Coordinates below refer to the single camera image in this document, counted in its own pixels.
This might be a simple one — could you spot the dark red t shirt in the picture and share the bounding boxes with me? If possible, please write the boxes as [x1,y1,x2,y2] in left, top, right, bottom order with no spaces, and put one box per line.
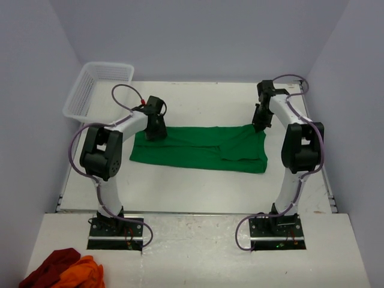
[19,248,80,287]

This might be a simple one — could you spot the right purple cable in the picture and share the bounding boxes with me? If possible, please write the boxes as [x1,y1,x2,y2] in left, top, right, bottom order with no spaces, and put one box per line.
[234,73,328,251]

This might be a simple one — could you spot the orange t shirt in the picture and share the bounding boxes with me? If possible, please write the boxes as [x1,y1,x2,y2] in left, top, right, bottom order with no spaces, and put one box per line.
[53,256,106,287]

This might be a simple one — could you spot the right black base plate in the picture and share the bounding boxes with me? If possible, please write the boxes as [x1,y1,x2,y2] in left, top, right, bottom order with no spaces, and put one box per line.
[248,214,306,251]

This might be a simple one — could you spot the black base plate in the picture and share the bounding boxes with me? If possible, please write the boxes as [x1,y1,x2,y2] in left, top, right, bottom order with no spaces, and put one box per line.
[87,217,143,251]
[248,214,306,251]

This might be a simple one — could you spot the green t shirt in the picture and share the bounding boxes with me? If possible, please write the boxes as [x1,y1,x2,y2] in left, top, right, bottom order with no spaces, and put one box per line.
[130,124,268,174]

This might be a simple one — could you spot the white plastic basket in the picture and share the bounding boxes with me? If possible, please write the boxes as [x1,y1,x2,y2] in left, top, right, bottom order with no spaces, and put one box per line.
[62,62,134,123]

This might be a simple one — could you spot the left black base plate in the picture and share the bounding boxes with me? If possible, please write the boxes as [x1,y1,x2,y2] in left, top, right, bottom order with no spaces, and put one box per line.
[87,217,143,251]

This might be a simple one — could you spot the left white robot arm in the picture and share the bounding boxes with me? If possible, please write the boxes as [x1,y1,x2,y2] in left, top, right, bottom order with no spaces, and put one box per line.
[79,96,167,236]

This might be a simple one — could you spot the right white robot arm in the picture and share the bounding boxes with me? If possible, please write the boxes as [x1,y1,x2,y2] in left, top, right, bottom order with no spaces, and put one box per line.
[251,80,324,237]

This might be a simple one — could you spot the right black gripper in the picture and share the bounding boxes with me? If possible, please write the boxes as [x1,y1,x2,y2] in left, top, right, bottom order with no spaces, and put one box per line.
[253,104,274,134]

